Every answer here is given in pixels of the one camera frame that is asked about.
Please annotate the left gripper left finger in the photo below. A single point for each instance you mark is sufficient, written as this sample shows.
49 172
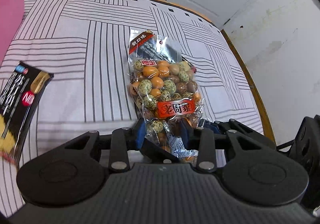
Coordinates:
148 148

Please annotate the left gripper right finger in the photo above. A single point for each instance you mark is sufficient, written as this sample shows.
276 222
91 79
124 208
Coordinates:
192 137

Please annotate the clear bag of mixed nuts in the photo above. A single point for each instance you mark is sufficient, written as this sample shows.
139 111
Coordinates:
164 90

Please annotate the striped bed sheet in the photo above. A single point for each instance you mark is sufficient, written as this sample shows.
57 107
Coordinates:
84 44

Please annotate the black cracker pack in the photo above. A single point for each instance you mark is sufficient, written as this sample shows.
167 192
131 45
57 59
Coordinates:
19 100

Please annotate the pink storage box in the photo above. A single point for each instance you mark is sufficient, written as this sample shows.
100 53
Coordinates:
10 20

